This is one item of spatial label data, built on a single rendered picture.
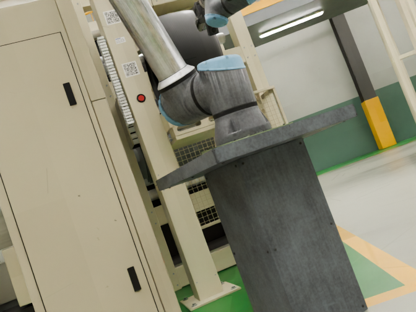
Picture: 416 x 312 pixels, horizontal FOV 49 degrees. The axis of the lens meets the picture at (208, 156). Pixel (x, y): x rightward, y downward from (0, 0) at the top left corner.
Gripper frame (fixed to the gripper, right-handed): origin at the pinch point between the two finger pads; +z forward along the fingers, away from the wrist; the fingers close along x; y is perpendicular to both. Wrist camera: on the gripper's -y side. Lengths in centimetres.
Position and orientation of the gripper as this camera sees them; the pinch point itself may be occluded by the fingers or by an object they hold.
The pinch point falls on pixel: (202, 30)
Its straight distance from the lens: 223.5
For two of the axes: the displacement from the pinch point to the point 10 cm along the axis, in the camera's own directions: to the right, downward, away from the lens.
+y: -3.8, -9.1, 1.8
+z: -2.0, 2.7, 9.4
